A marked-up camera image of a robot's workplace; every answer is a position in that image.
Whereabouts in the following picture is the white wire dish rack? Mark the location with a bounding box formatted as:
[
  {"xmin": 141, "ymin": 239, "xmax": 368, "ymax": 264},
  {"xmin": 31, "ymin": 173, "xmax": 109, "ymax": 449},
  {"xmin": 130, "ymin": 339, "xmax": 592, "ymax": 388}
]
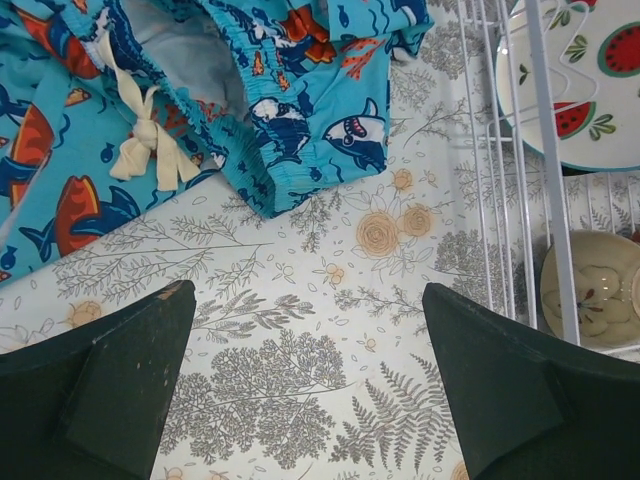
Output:
[{"xmin": 456, "ymin": 1, "xmax": 639, "ymax": 354}]

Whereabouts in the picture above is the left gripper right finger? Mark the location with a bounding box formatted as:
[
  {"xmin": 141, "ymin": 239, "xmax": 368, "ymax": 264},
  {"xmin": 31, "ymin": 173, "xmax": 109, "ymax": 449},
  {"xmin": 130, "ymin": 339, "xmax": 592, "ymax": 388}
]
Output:
[{"xmin": 422, "ymin": 283, "xmax": 639, "ymax": 479}]

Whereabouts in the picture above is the watermelon pattern plate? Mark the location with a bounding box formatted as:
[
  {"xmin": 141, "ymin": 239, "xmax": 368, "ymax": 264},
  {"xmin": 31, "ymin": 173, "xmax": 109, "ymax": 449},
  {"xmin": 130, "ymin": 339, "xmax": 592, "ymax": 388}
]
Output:
[{"xmin": 495, "ymin": 0, "xmax": 639, "ymax": 172}]

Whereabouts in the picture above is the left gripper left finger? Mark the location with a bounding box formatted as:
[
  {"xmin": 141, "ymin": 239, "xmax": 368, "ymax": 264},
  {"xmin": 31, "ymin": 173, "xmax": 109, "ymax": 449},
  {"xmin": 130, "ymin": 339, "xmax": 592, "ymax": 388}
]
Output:
[{"xmin": 1, "ymin": 280, "xmax": 196, "ymax": 479}]

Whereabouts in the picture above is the beige ceramic bowl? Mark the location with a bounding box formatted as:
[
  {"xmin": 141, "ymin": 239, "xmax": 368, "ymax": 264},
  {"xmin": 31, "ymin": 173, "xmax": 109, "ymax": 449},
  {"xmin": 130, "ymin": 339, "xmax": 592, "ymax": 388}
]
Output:
[{"xmin": 570, "ymin": 230, "xmax": 639, "ymax": 348}]

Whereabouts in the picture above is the blue patterned cloth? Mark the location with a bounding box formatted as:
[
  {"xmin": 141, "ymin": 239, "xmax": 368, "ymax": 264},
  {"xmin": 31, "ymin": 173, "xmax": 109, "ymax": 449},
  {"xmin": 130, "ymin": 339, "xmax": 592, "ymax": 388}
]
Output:
[{"xmin": 1, "ymin": 1, "xmax": 433, "ymax": 284}]

